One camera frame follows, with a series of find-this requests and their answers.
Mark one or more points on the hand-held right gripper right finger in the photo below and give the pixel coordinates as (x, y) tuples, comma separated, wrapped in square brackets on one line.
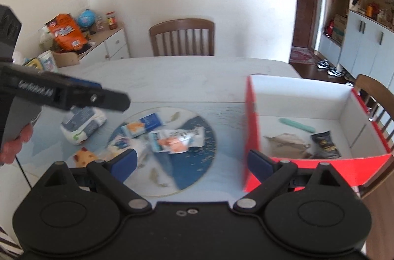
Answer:
[(260, 164)]

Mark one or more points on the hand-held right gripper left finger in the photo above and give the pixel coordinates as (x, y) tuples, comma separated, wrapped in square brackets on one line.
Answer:
[(124, 163)]

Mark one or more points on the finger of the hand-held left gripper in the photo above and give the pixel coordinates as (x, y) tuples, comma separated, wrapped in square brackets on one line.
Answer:
[(86, 83), (107, 100)]

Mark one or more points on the yellow cake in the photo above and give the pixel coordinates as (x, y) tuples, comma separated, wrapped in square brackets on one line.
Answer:
[(123, 143)]

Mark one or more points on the beige paper packet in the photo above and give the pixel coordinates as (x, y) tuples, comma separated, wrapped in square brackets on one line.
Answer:
[(286, 144)]

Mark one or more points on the white tissue pack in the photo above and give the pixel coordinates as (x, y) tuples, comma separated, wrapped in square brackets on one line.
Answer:
[(83, 124)]

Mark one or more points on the orange and blue snack packet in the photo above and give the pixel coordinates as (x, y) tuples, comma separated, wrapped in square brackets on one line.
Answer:
[(134, 128)]

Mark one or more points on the yellow round toy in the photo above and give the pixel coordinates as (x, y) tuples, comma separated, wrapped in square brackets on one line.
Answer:
[(84, 157)]

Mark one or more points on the red shoe box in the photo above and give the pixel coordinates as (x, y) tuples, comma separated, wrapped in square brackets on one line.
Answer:
[(251, 124)]

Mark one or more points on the mint green stick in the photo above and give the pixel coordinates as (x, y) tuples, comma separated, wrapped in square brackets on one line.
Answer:
[(295, 124)]

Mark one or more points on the black snack packet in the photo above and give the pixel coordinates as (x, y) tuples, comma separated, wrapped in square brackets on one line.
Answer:
[(326, 146)]

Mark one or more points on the white marble desktop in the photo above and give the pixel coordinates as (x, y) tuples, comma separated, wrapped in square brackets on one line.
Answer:
[(184, 78)]

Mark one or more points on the person's left hand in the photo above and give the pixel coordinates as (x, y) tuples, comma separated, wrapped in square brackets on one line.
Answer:
[(15, 149)]

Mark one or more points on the wooden box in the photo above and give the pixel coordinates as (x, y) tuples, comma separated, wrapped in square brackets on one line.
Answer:
[(66, 59)]

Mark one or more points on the white sideboard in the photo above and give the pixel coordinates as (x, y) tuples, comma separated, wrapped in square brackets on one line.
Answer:
[(114, 47)]

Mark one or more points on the white packet with orange print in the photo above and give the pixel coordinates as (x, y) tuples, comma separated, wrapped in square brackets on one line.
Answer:
[(172, 140)]

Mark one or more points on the orange snack bag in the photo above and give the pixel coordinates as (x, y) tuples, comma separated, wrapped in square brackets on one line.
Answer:
[(66, 32)]

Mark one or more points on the small clear jar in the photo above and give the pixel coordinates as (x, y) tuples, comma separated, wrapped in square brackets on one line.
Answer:
[(100, 24)]

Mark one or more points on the blue globe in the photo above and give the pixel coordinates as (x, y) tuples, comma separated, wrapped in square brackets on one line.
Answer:
[(85, 18)]

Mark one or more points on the round blue glass turntable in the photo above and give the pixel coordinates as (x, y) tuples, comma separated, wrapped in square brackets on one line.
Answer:
[(190, 167)]

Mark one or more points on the jar with red lid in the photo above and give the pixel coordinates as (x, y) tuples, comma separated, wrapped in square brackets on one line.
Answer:
[(111, 21)]

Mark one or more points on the wooden slat-back chair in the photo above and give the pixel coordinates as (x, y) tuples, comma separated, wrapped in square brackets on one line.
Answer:
[(181, 24)]

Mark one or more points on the patterned doormat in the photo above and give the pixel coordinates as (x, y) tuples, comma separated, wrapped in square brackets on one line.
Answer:
[(303, 56)]

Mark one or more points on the wooden chair with curved back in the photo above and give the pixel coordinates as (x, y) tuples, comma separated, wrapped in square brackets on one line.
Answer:
[(372, 84)]

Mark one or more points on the red bag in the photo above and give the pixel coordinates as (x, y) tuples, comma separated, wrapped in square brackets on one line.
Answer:
[(330, 28)]

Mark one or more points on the brown door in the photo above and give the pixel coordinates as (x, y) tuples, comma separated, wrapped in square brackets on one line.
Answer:
[(303, 17)]

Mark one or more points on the cardboard box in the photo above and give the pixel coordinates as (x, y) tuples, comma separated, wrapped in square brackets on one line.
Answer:
[(340, 28)]

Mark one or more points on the grey and wood wall cabinet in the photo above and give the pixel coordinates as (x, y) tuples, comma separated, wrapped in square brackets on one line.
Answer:
[(369, 41)]

